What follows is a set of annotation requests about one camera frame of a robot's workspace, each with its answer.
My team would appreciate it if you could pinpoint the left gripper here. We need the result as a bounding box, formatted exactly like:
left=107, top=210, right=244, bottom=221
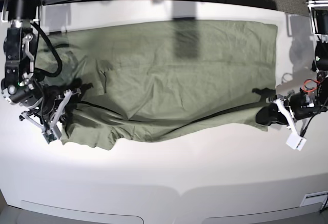
left=255, top=90, right=320, bottom=126

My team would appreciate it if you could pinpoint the green T-shirt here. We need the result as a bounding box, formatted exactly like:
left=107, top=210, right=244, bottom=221
left=49, top=19, right=278, bottom=150

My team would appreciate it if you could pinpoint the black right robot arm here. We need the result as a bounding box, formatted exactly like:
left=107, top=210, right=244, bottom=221
left=1, top=0, right=82, bottom=132

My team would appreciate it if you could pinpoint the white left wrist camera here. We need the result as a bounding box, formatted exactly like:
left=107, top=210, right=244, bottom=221
left=286, top=133, right=307, bottom=151

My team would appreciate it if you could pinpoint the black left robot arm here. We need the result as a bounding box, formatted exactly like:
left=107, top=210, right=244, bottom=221
left=256, top=0, right=327, bottom=126

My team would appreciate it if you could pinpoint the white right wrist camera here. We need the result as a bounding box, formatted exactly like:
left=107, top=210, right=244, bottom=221
left=42, top=125, right=62, bottom=144

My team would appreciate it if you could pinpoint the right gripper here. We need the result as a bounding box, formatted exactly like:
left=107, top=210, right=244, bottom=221
left=19, top=83, right=93, bottom=129

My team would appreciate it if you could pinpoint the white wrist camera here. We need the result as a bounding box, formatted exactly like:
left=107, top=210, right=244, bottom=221
left=286, top=133, right=307, bottom=151
left=42, top=125, right=62, bottom=144

